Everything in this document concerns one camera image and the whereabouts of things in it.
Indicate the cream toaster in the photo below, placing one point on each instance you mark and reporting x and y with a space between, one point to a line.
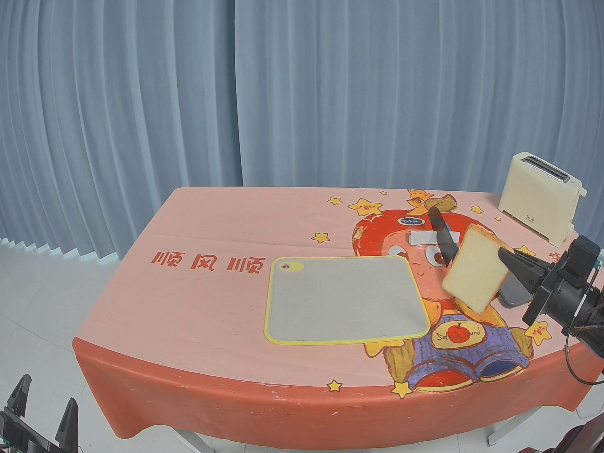
535 196

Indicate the blue curtain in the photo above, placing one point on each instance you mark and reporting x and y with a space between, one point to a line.
113 111
401 78

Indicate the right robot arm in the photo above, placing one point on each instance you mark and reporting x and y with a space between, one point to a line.
592 326

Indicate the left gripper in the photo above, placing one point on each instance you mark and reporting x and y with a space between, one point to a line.
26 434

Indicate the cutting board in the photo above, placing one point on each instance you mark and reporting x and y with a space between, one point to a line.
344 300

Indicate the slice of bread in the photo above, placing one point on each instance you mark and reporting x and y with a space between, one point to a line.
474 272

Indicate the white knife rest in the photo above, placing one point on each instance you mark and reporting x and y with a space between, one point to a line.
420 238

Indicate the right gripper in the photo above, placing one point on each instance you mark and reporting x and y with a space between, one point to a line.
559 300

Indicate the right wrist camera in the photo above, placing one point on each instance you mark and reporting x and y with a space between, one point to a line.
581 257

